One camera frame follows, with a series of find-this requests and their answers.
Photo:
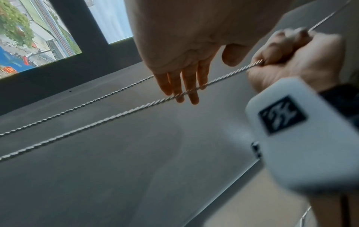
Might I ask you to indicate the narrow window glass pane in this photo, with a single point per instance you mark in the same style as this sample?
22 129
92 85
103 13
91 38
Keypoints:
112 20

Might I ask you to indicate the person's left hand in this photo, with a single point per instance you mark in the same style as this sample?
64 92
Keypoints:
185 28

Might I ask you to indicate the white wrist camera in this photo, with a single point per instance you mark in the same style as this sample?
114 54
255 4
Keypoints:
305 141

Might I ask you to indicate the wide window glass pane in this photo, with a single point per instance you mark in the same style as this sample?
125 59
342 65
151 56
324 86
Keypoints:
33 35

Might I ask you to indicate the dark window frame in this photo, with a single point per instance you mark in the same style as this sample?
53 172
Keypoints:
92 62

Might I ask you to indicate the grey roller blind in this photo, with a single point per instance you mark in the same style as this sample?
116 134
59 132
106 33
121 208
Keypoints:
98 177

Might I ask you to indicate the person's right hand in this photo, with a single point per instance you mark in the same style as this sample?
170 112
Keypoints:
305 59

